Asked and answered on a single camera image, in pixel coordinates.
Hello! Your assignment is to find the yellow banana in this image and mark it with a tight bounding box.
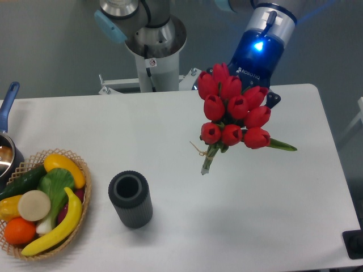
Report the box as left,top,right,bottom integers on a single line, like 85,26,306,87
21,187,82,257

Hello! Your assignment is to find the woven wicker basket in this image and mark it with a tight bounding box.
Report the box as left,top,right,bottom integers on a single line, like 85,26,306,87
1,148,92,261

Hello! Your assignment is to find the orange fruit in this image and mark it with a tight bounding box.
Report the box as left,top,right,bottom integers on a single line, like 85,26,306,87
4,217,36,245

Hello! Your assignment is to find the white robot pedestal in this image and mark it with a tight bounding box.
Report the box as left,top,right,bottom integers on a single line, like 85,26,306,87
94,11,201,92

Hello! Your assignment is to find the dark red vegetable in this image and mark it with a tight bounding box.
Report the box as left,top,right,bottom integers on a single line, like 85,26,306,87
57,188,85,225

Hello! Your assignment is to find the black device at edge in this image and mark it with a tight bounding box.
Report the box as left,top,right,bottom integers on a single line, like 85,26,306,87
342,229,363,260

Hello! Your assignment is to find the green bok choy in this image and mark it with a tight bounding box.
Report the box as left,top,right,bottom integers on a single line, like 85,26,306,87
36,168,75,236

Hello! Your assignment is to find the blue Robotiq gripper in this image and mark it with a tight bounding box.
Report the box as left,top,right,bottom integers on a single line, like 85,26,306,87
227,30,284,109

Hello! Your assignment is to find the red tulip bouquet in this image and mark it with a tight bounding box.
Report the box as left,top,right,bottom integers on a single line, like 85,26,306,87
197,63,297,175

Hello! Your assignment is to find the blue handled saucepan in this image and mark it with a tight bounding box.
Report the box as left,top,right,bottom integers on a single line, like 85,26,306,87
1,82,24,191

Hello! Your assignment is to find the beige round disc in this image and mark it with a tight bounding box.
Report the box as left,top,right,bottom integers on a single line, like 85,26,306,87
18,190,51,222

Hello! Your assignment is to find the dark grey ribbed vase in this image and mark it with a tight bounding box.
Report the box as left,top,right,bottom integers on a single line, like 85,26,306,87
108,171,153,229

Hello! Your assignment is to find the white metal frame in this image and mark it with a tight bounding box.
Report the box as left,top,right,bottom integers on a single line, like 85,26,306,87
340,97,362,140

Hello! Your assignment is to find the yellow bell pepper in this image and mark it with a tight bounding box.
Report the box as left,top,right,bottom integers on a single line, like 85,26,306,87
0,195,22,222

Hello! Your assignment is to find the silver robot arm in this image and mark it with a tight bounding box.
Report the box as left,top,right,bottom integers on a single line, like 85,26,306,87
94,1,305,92

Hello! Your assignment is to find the green cucumber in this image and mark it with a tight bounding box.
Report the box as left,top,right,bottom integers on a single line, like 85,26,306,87
1,165,47,200

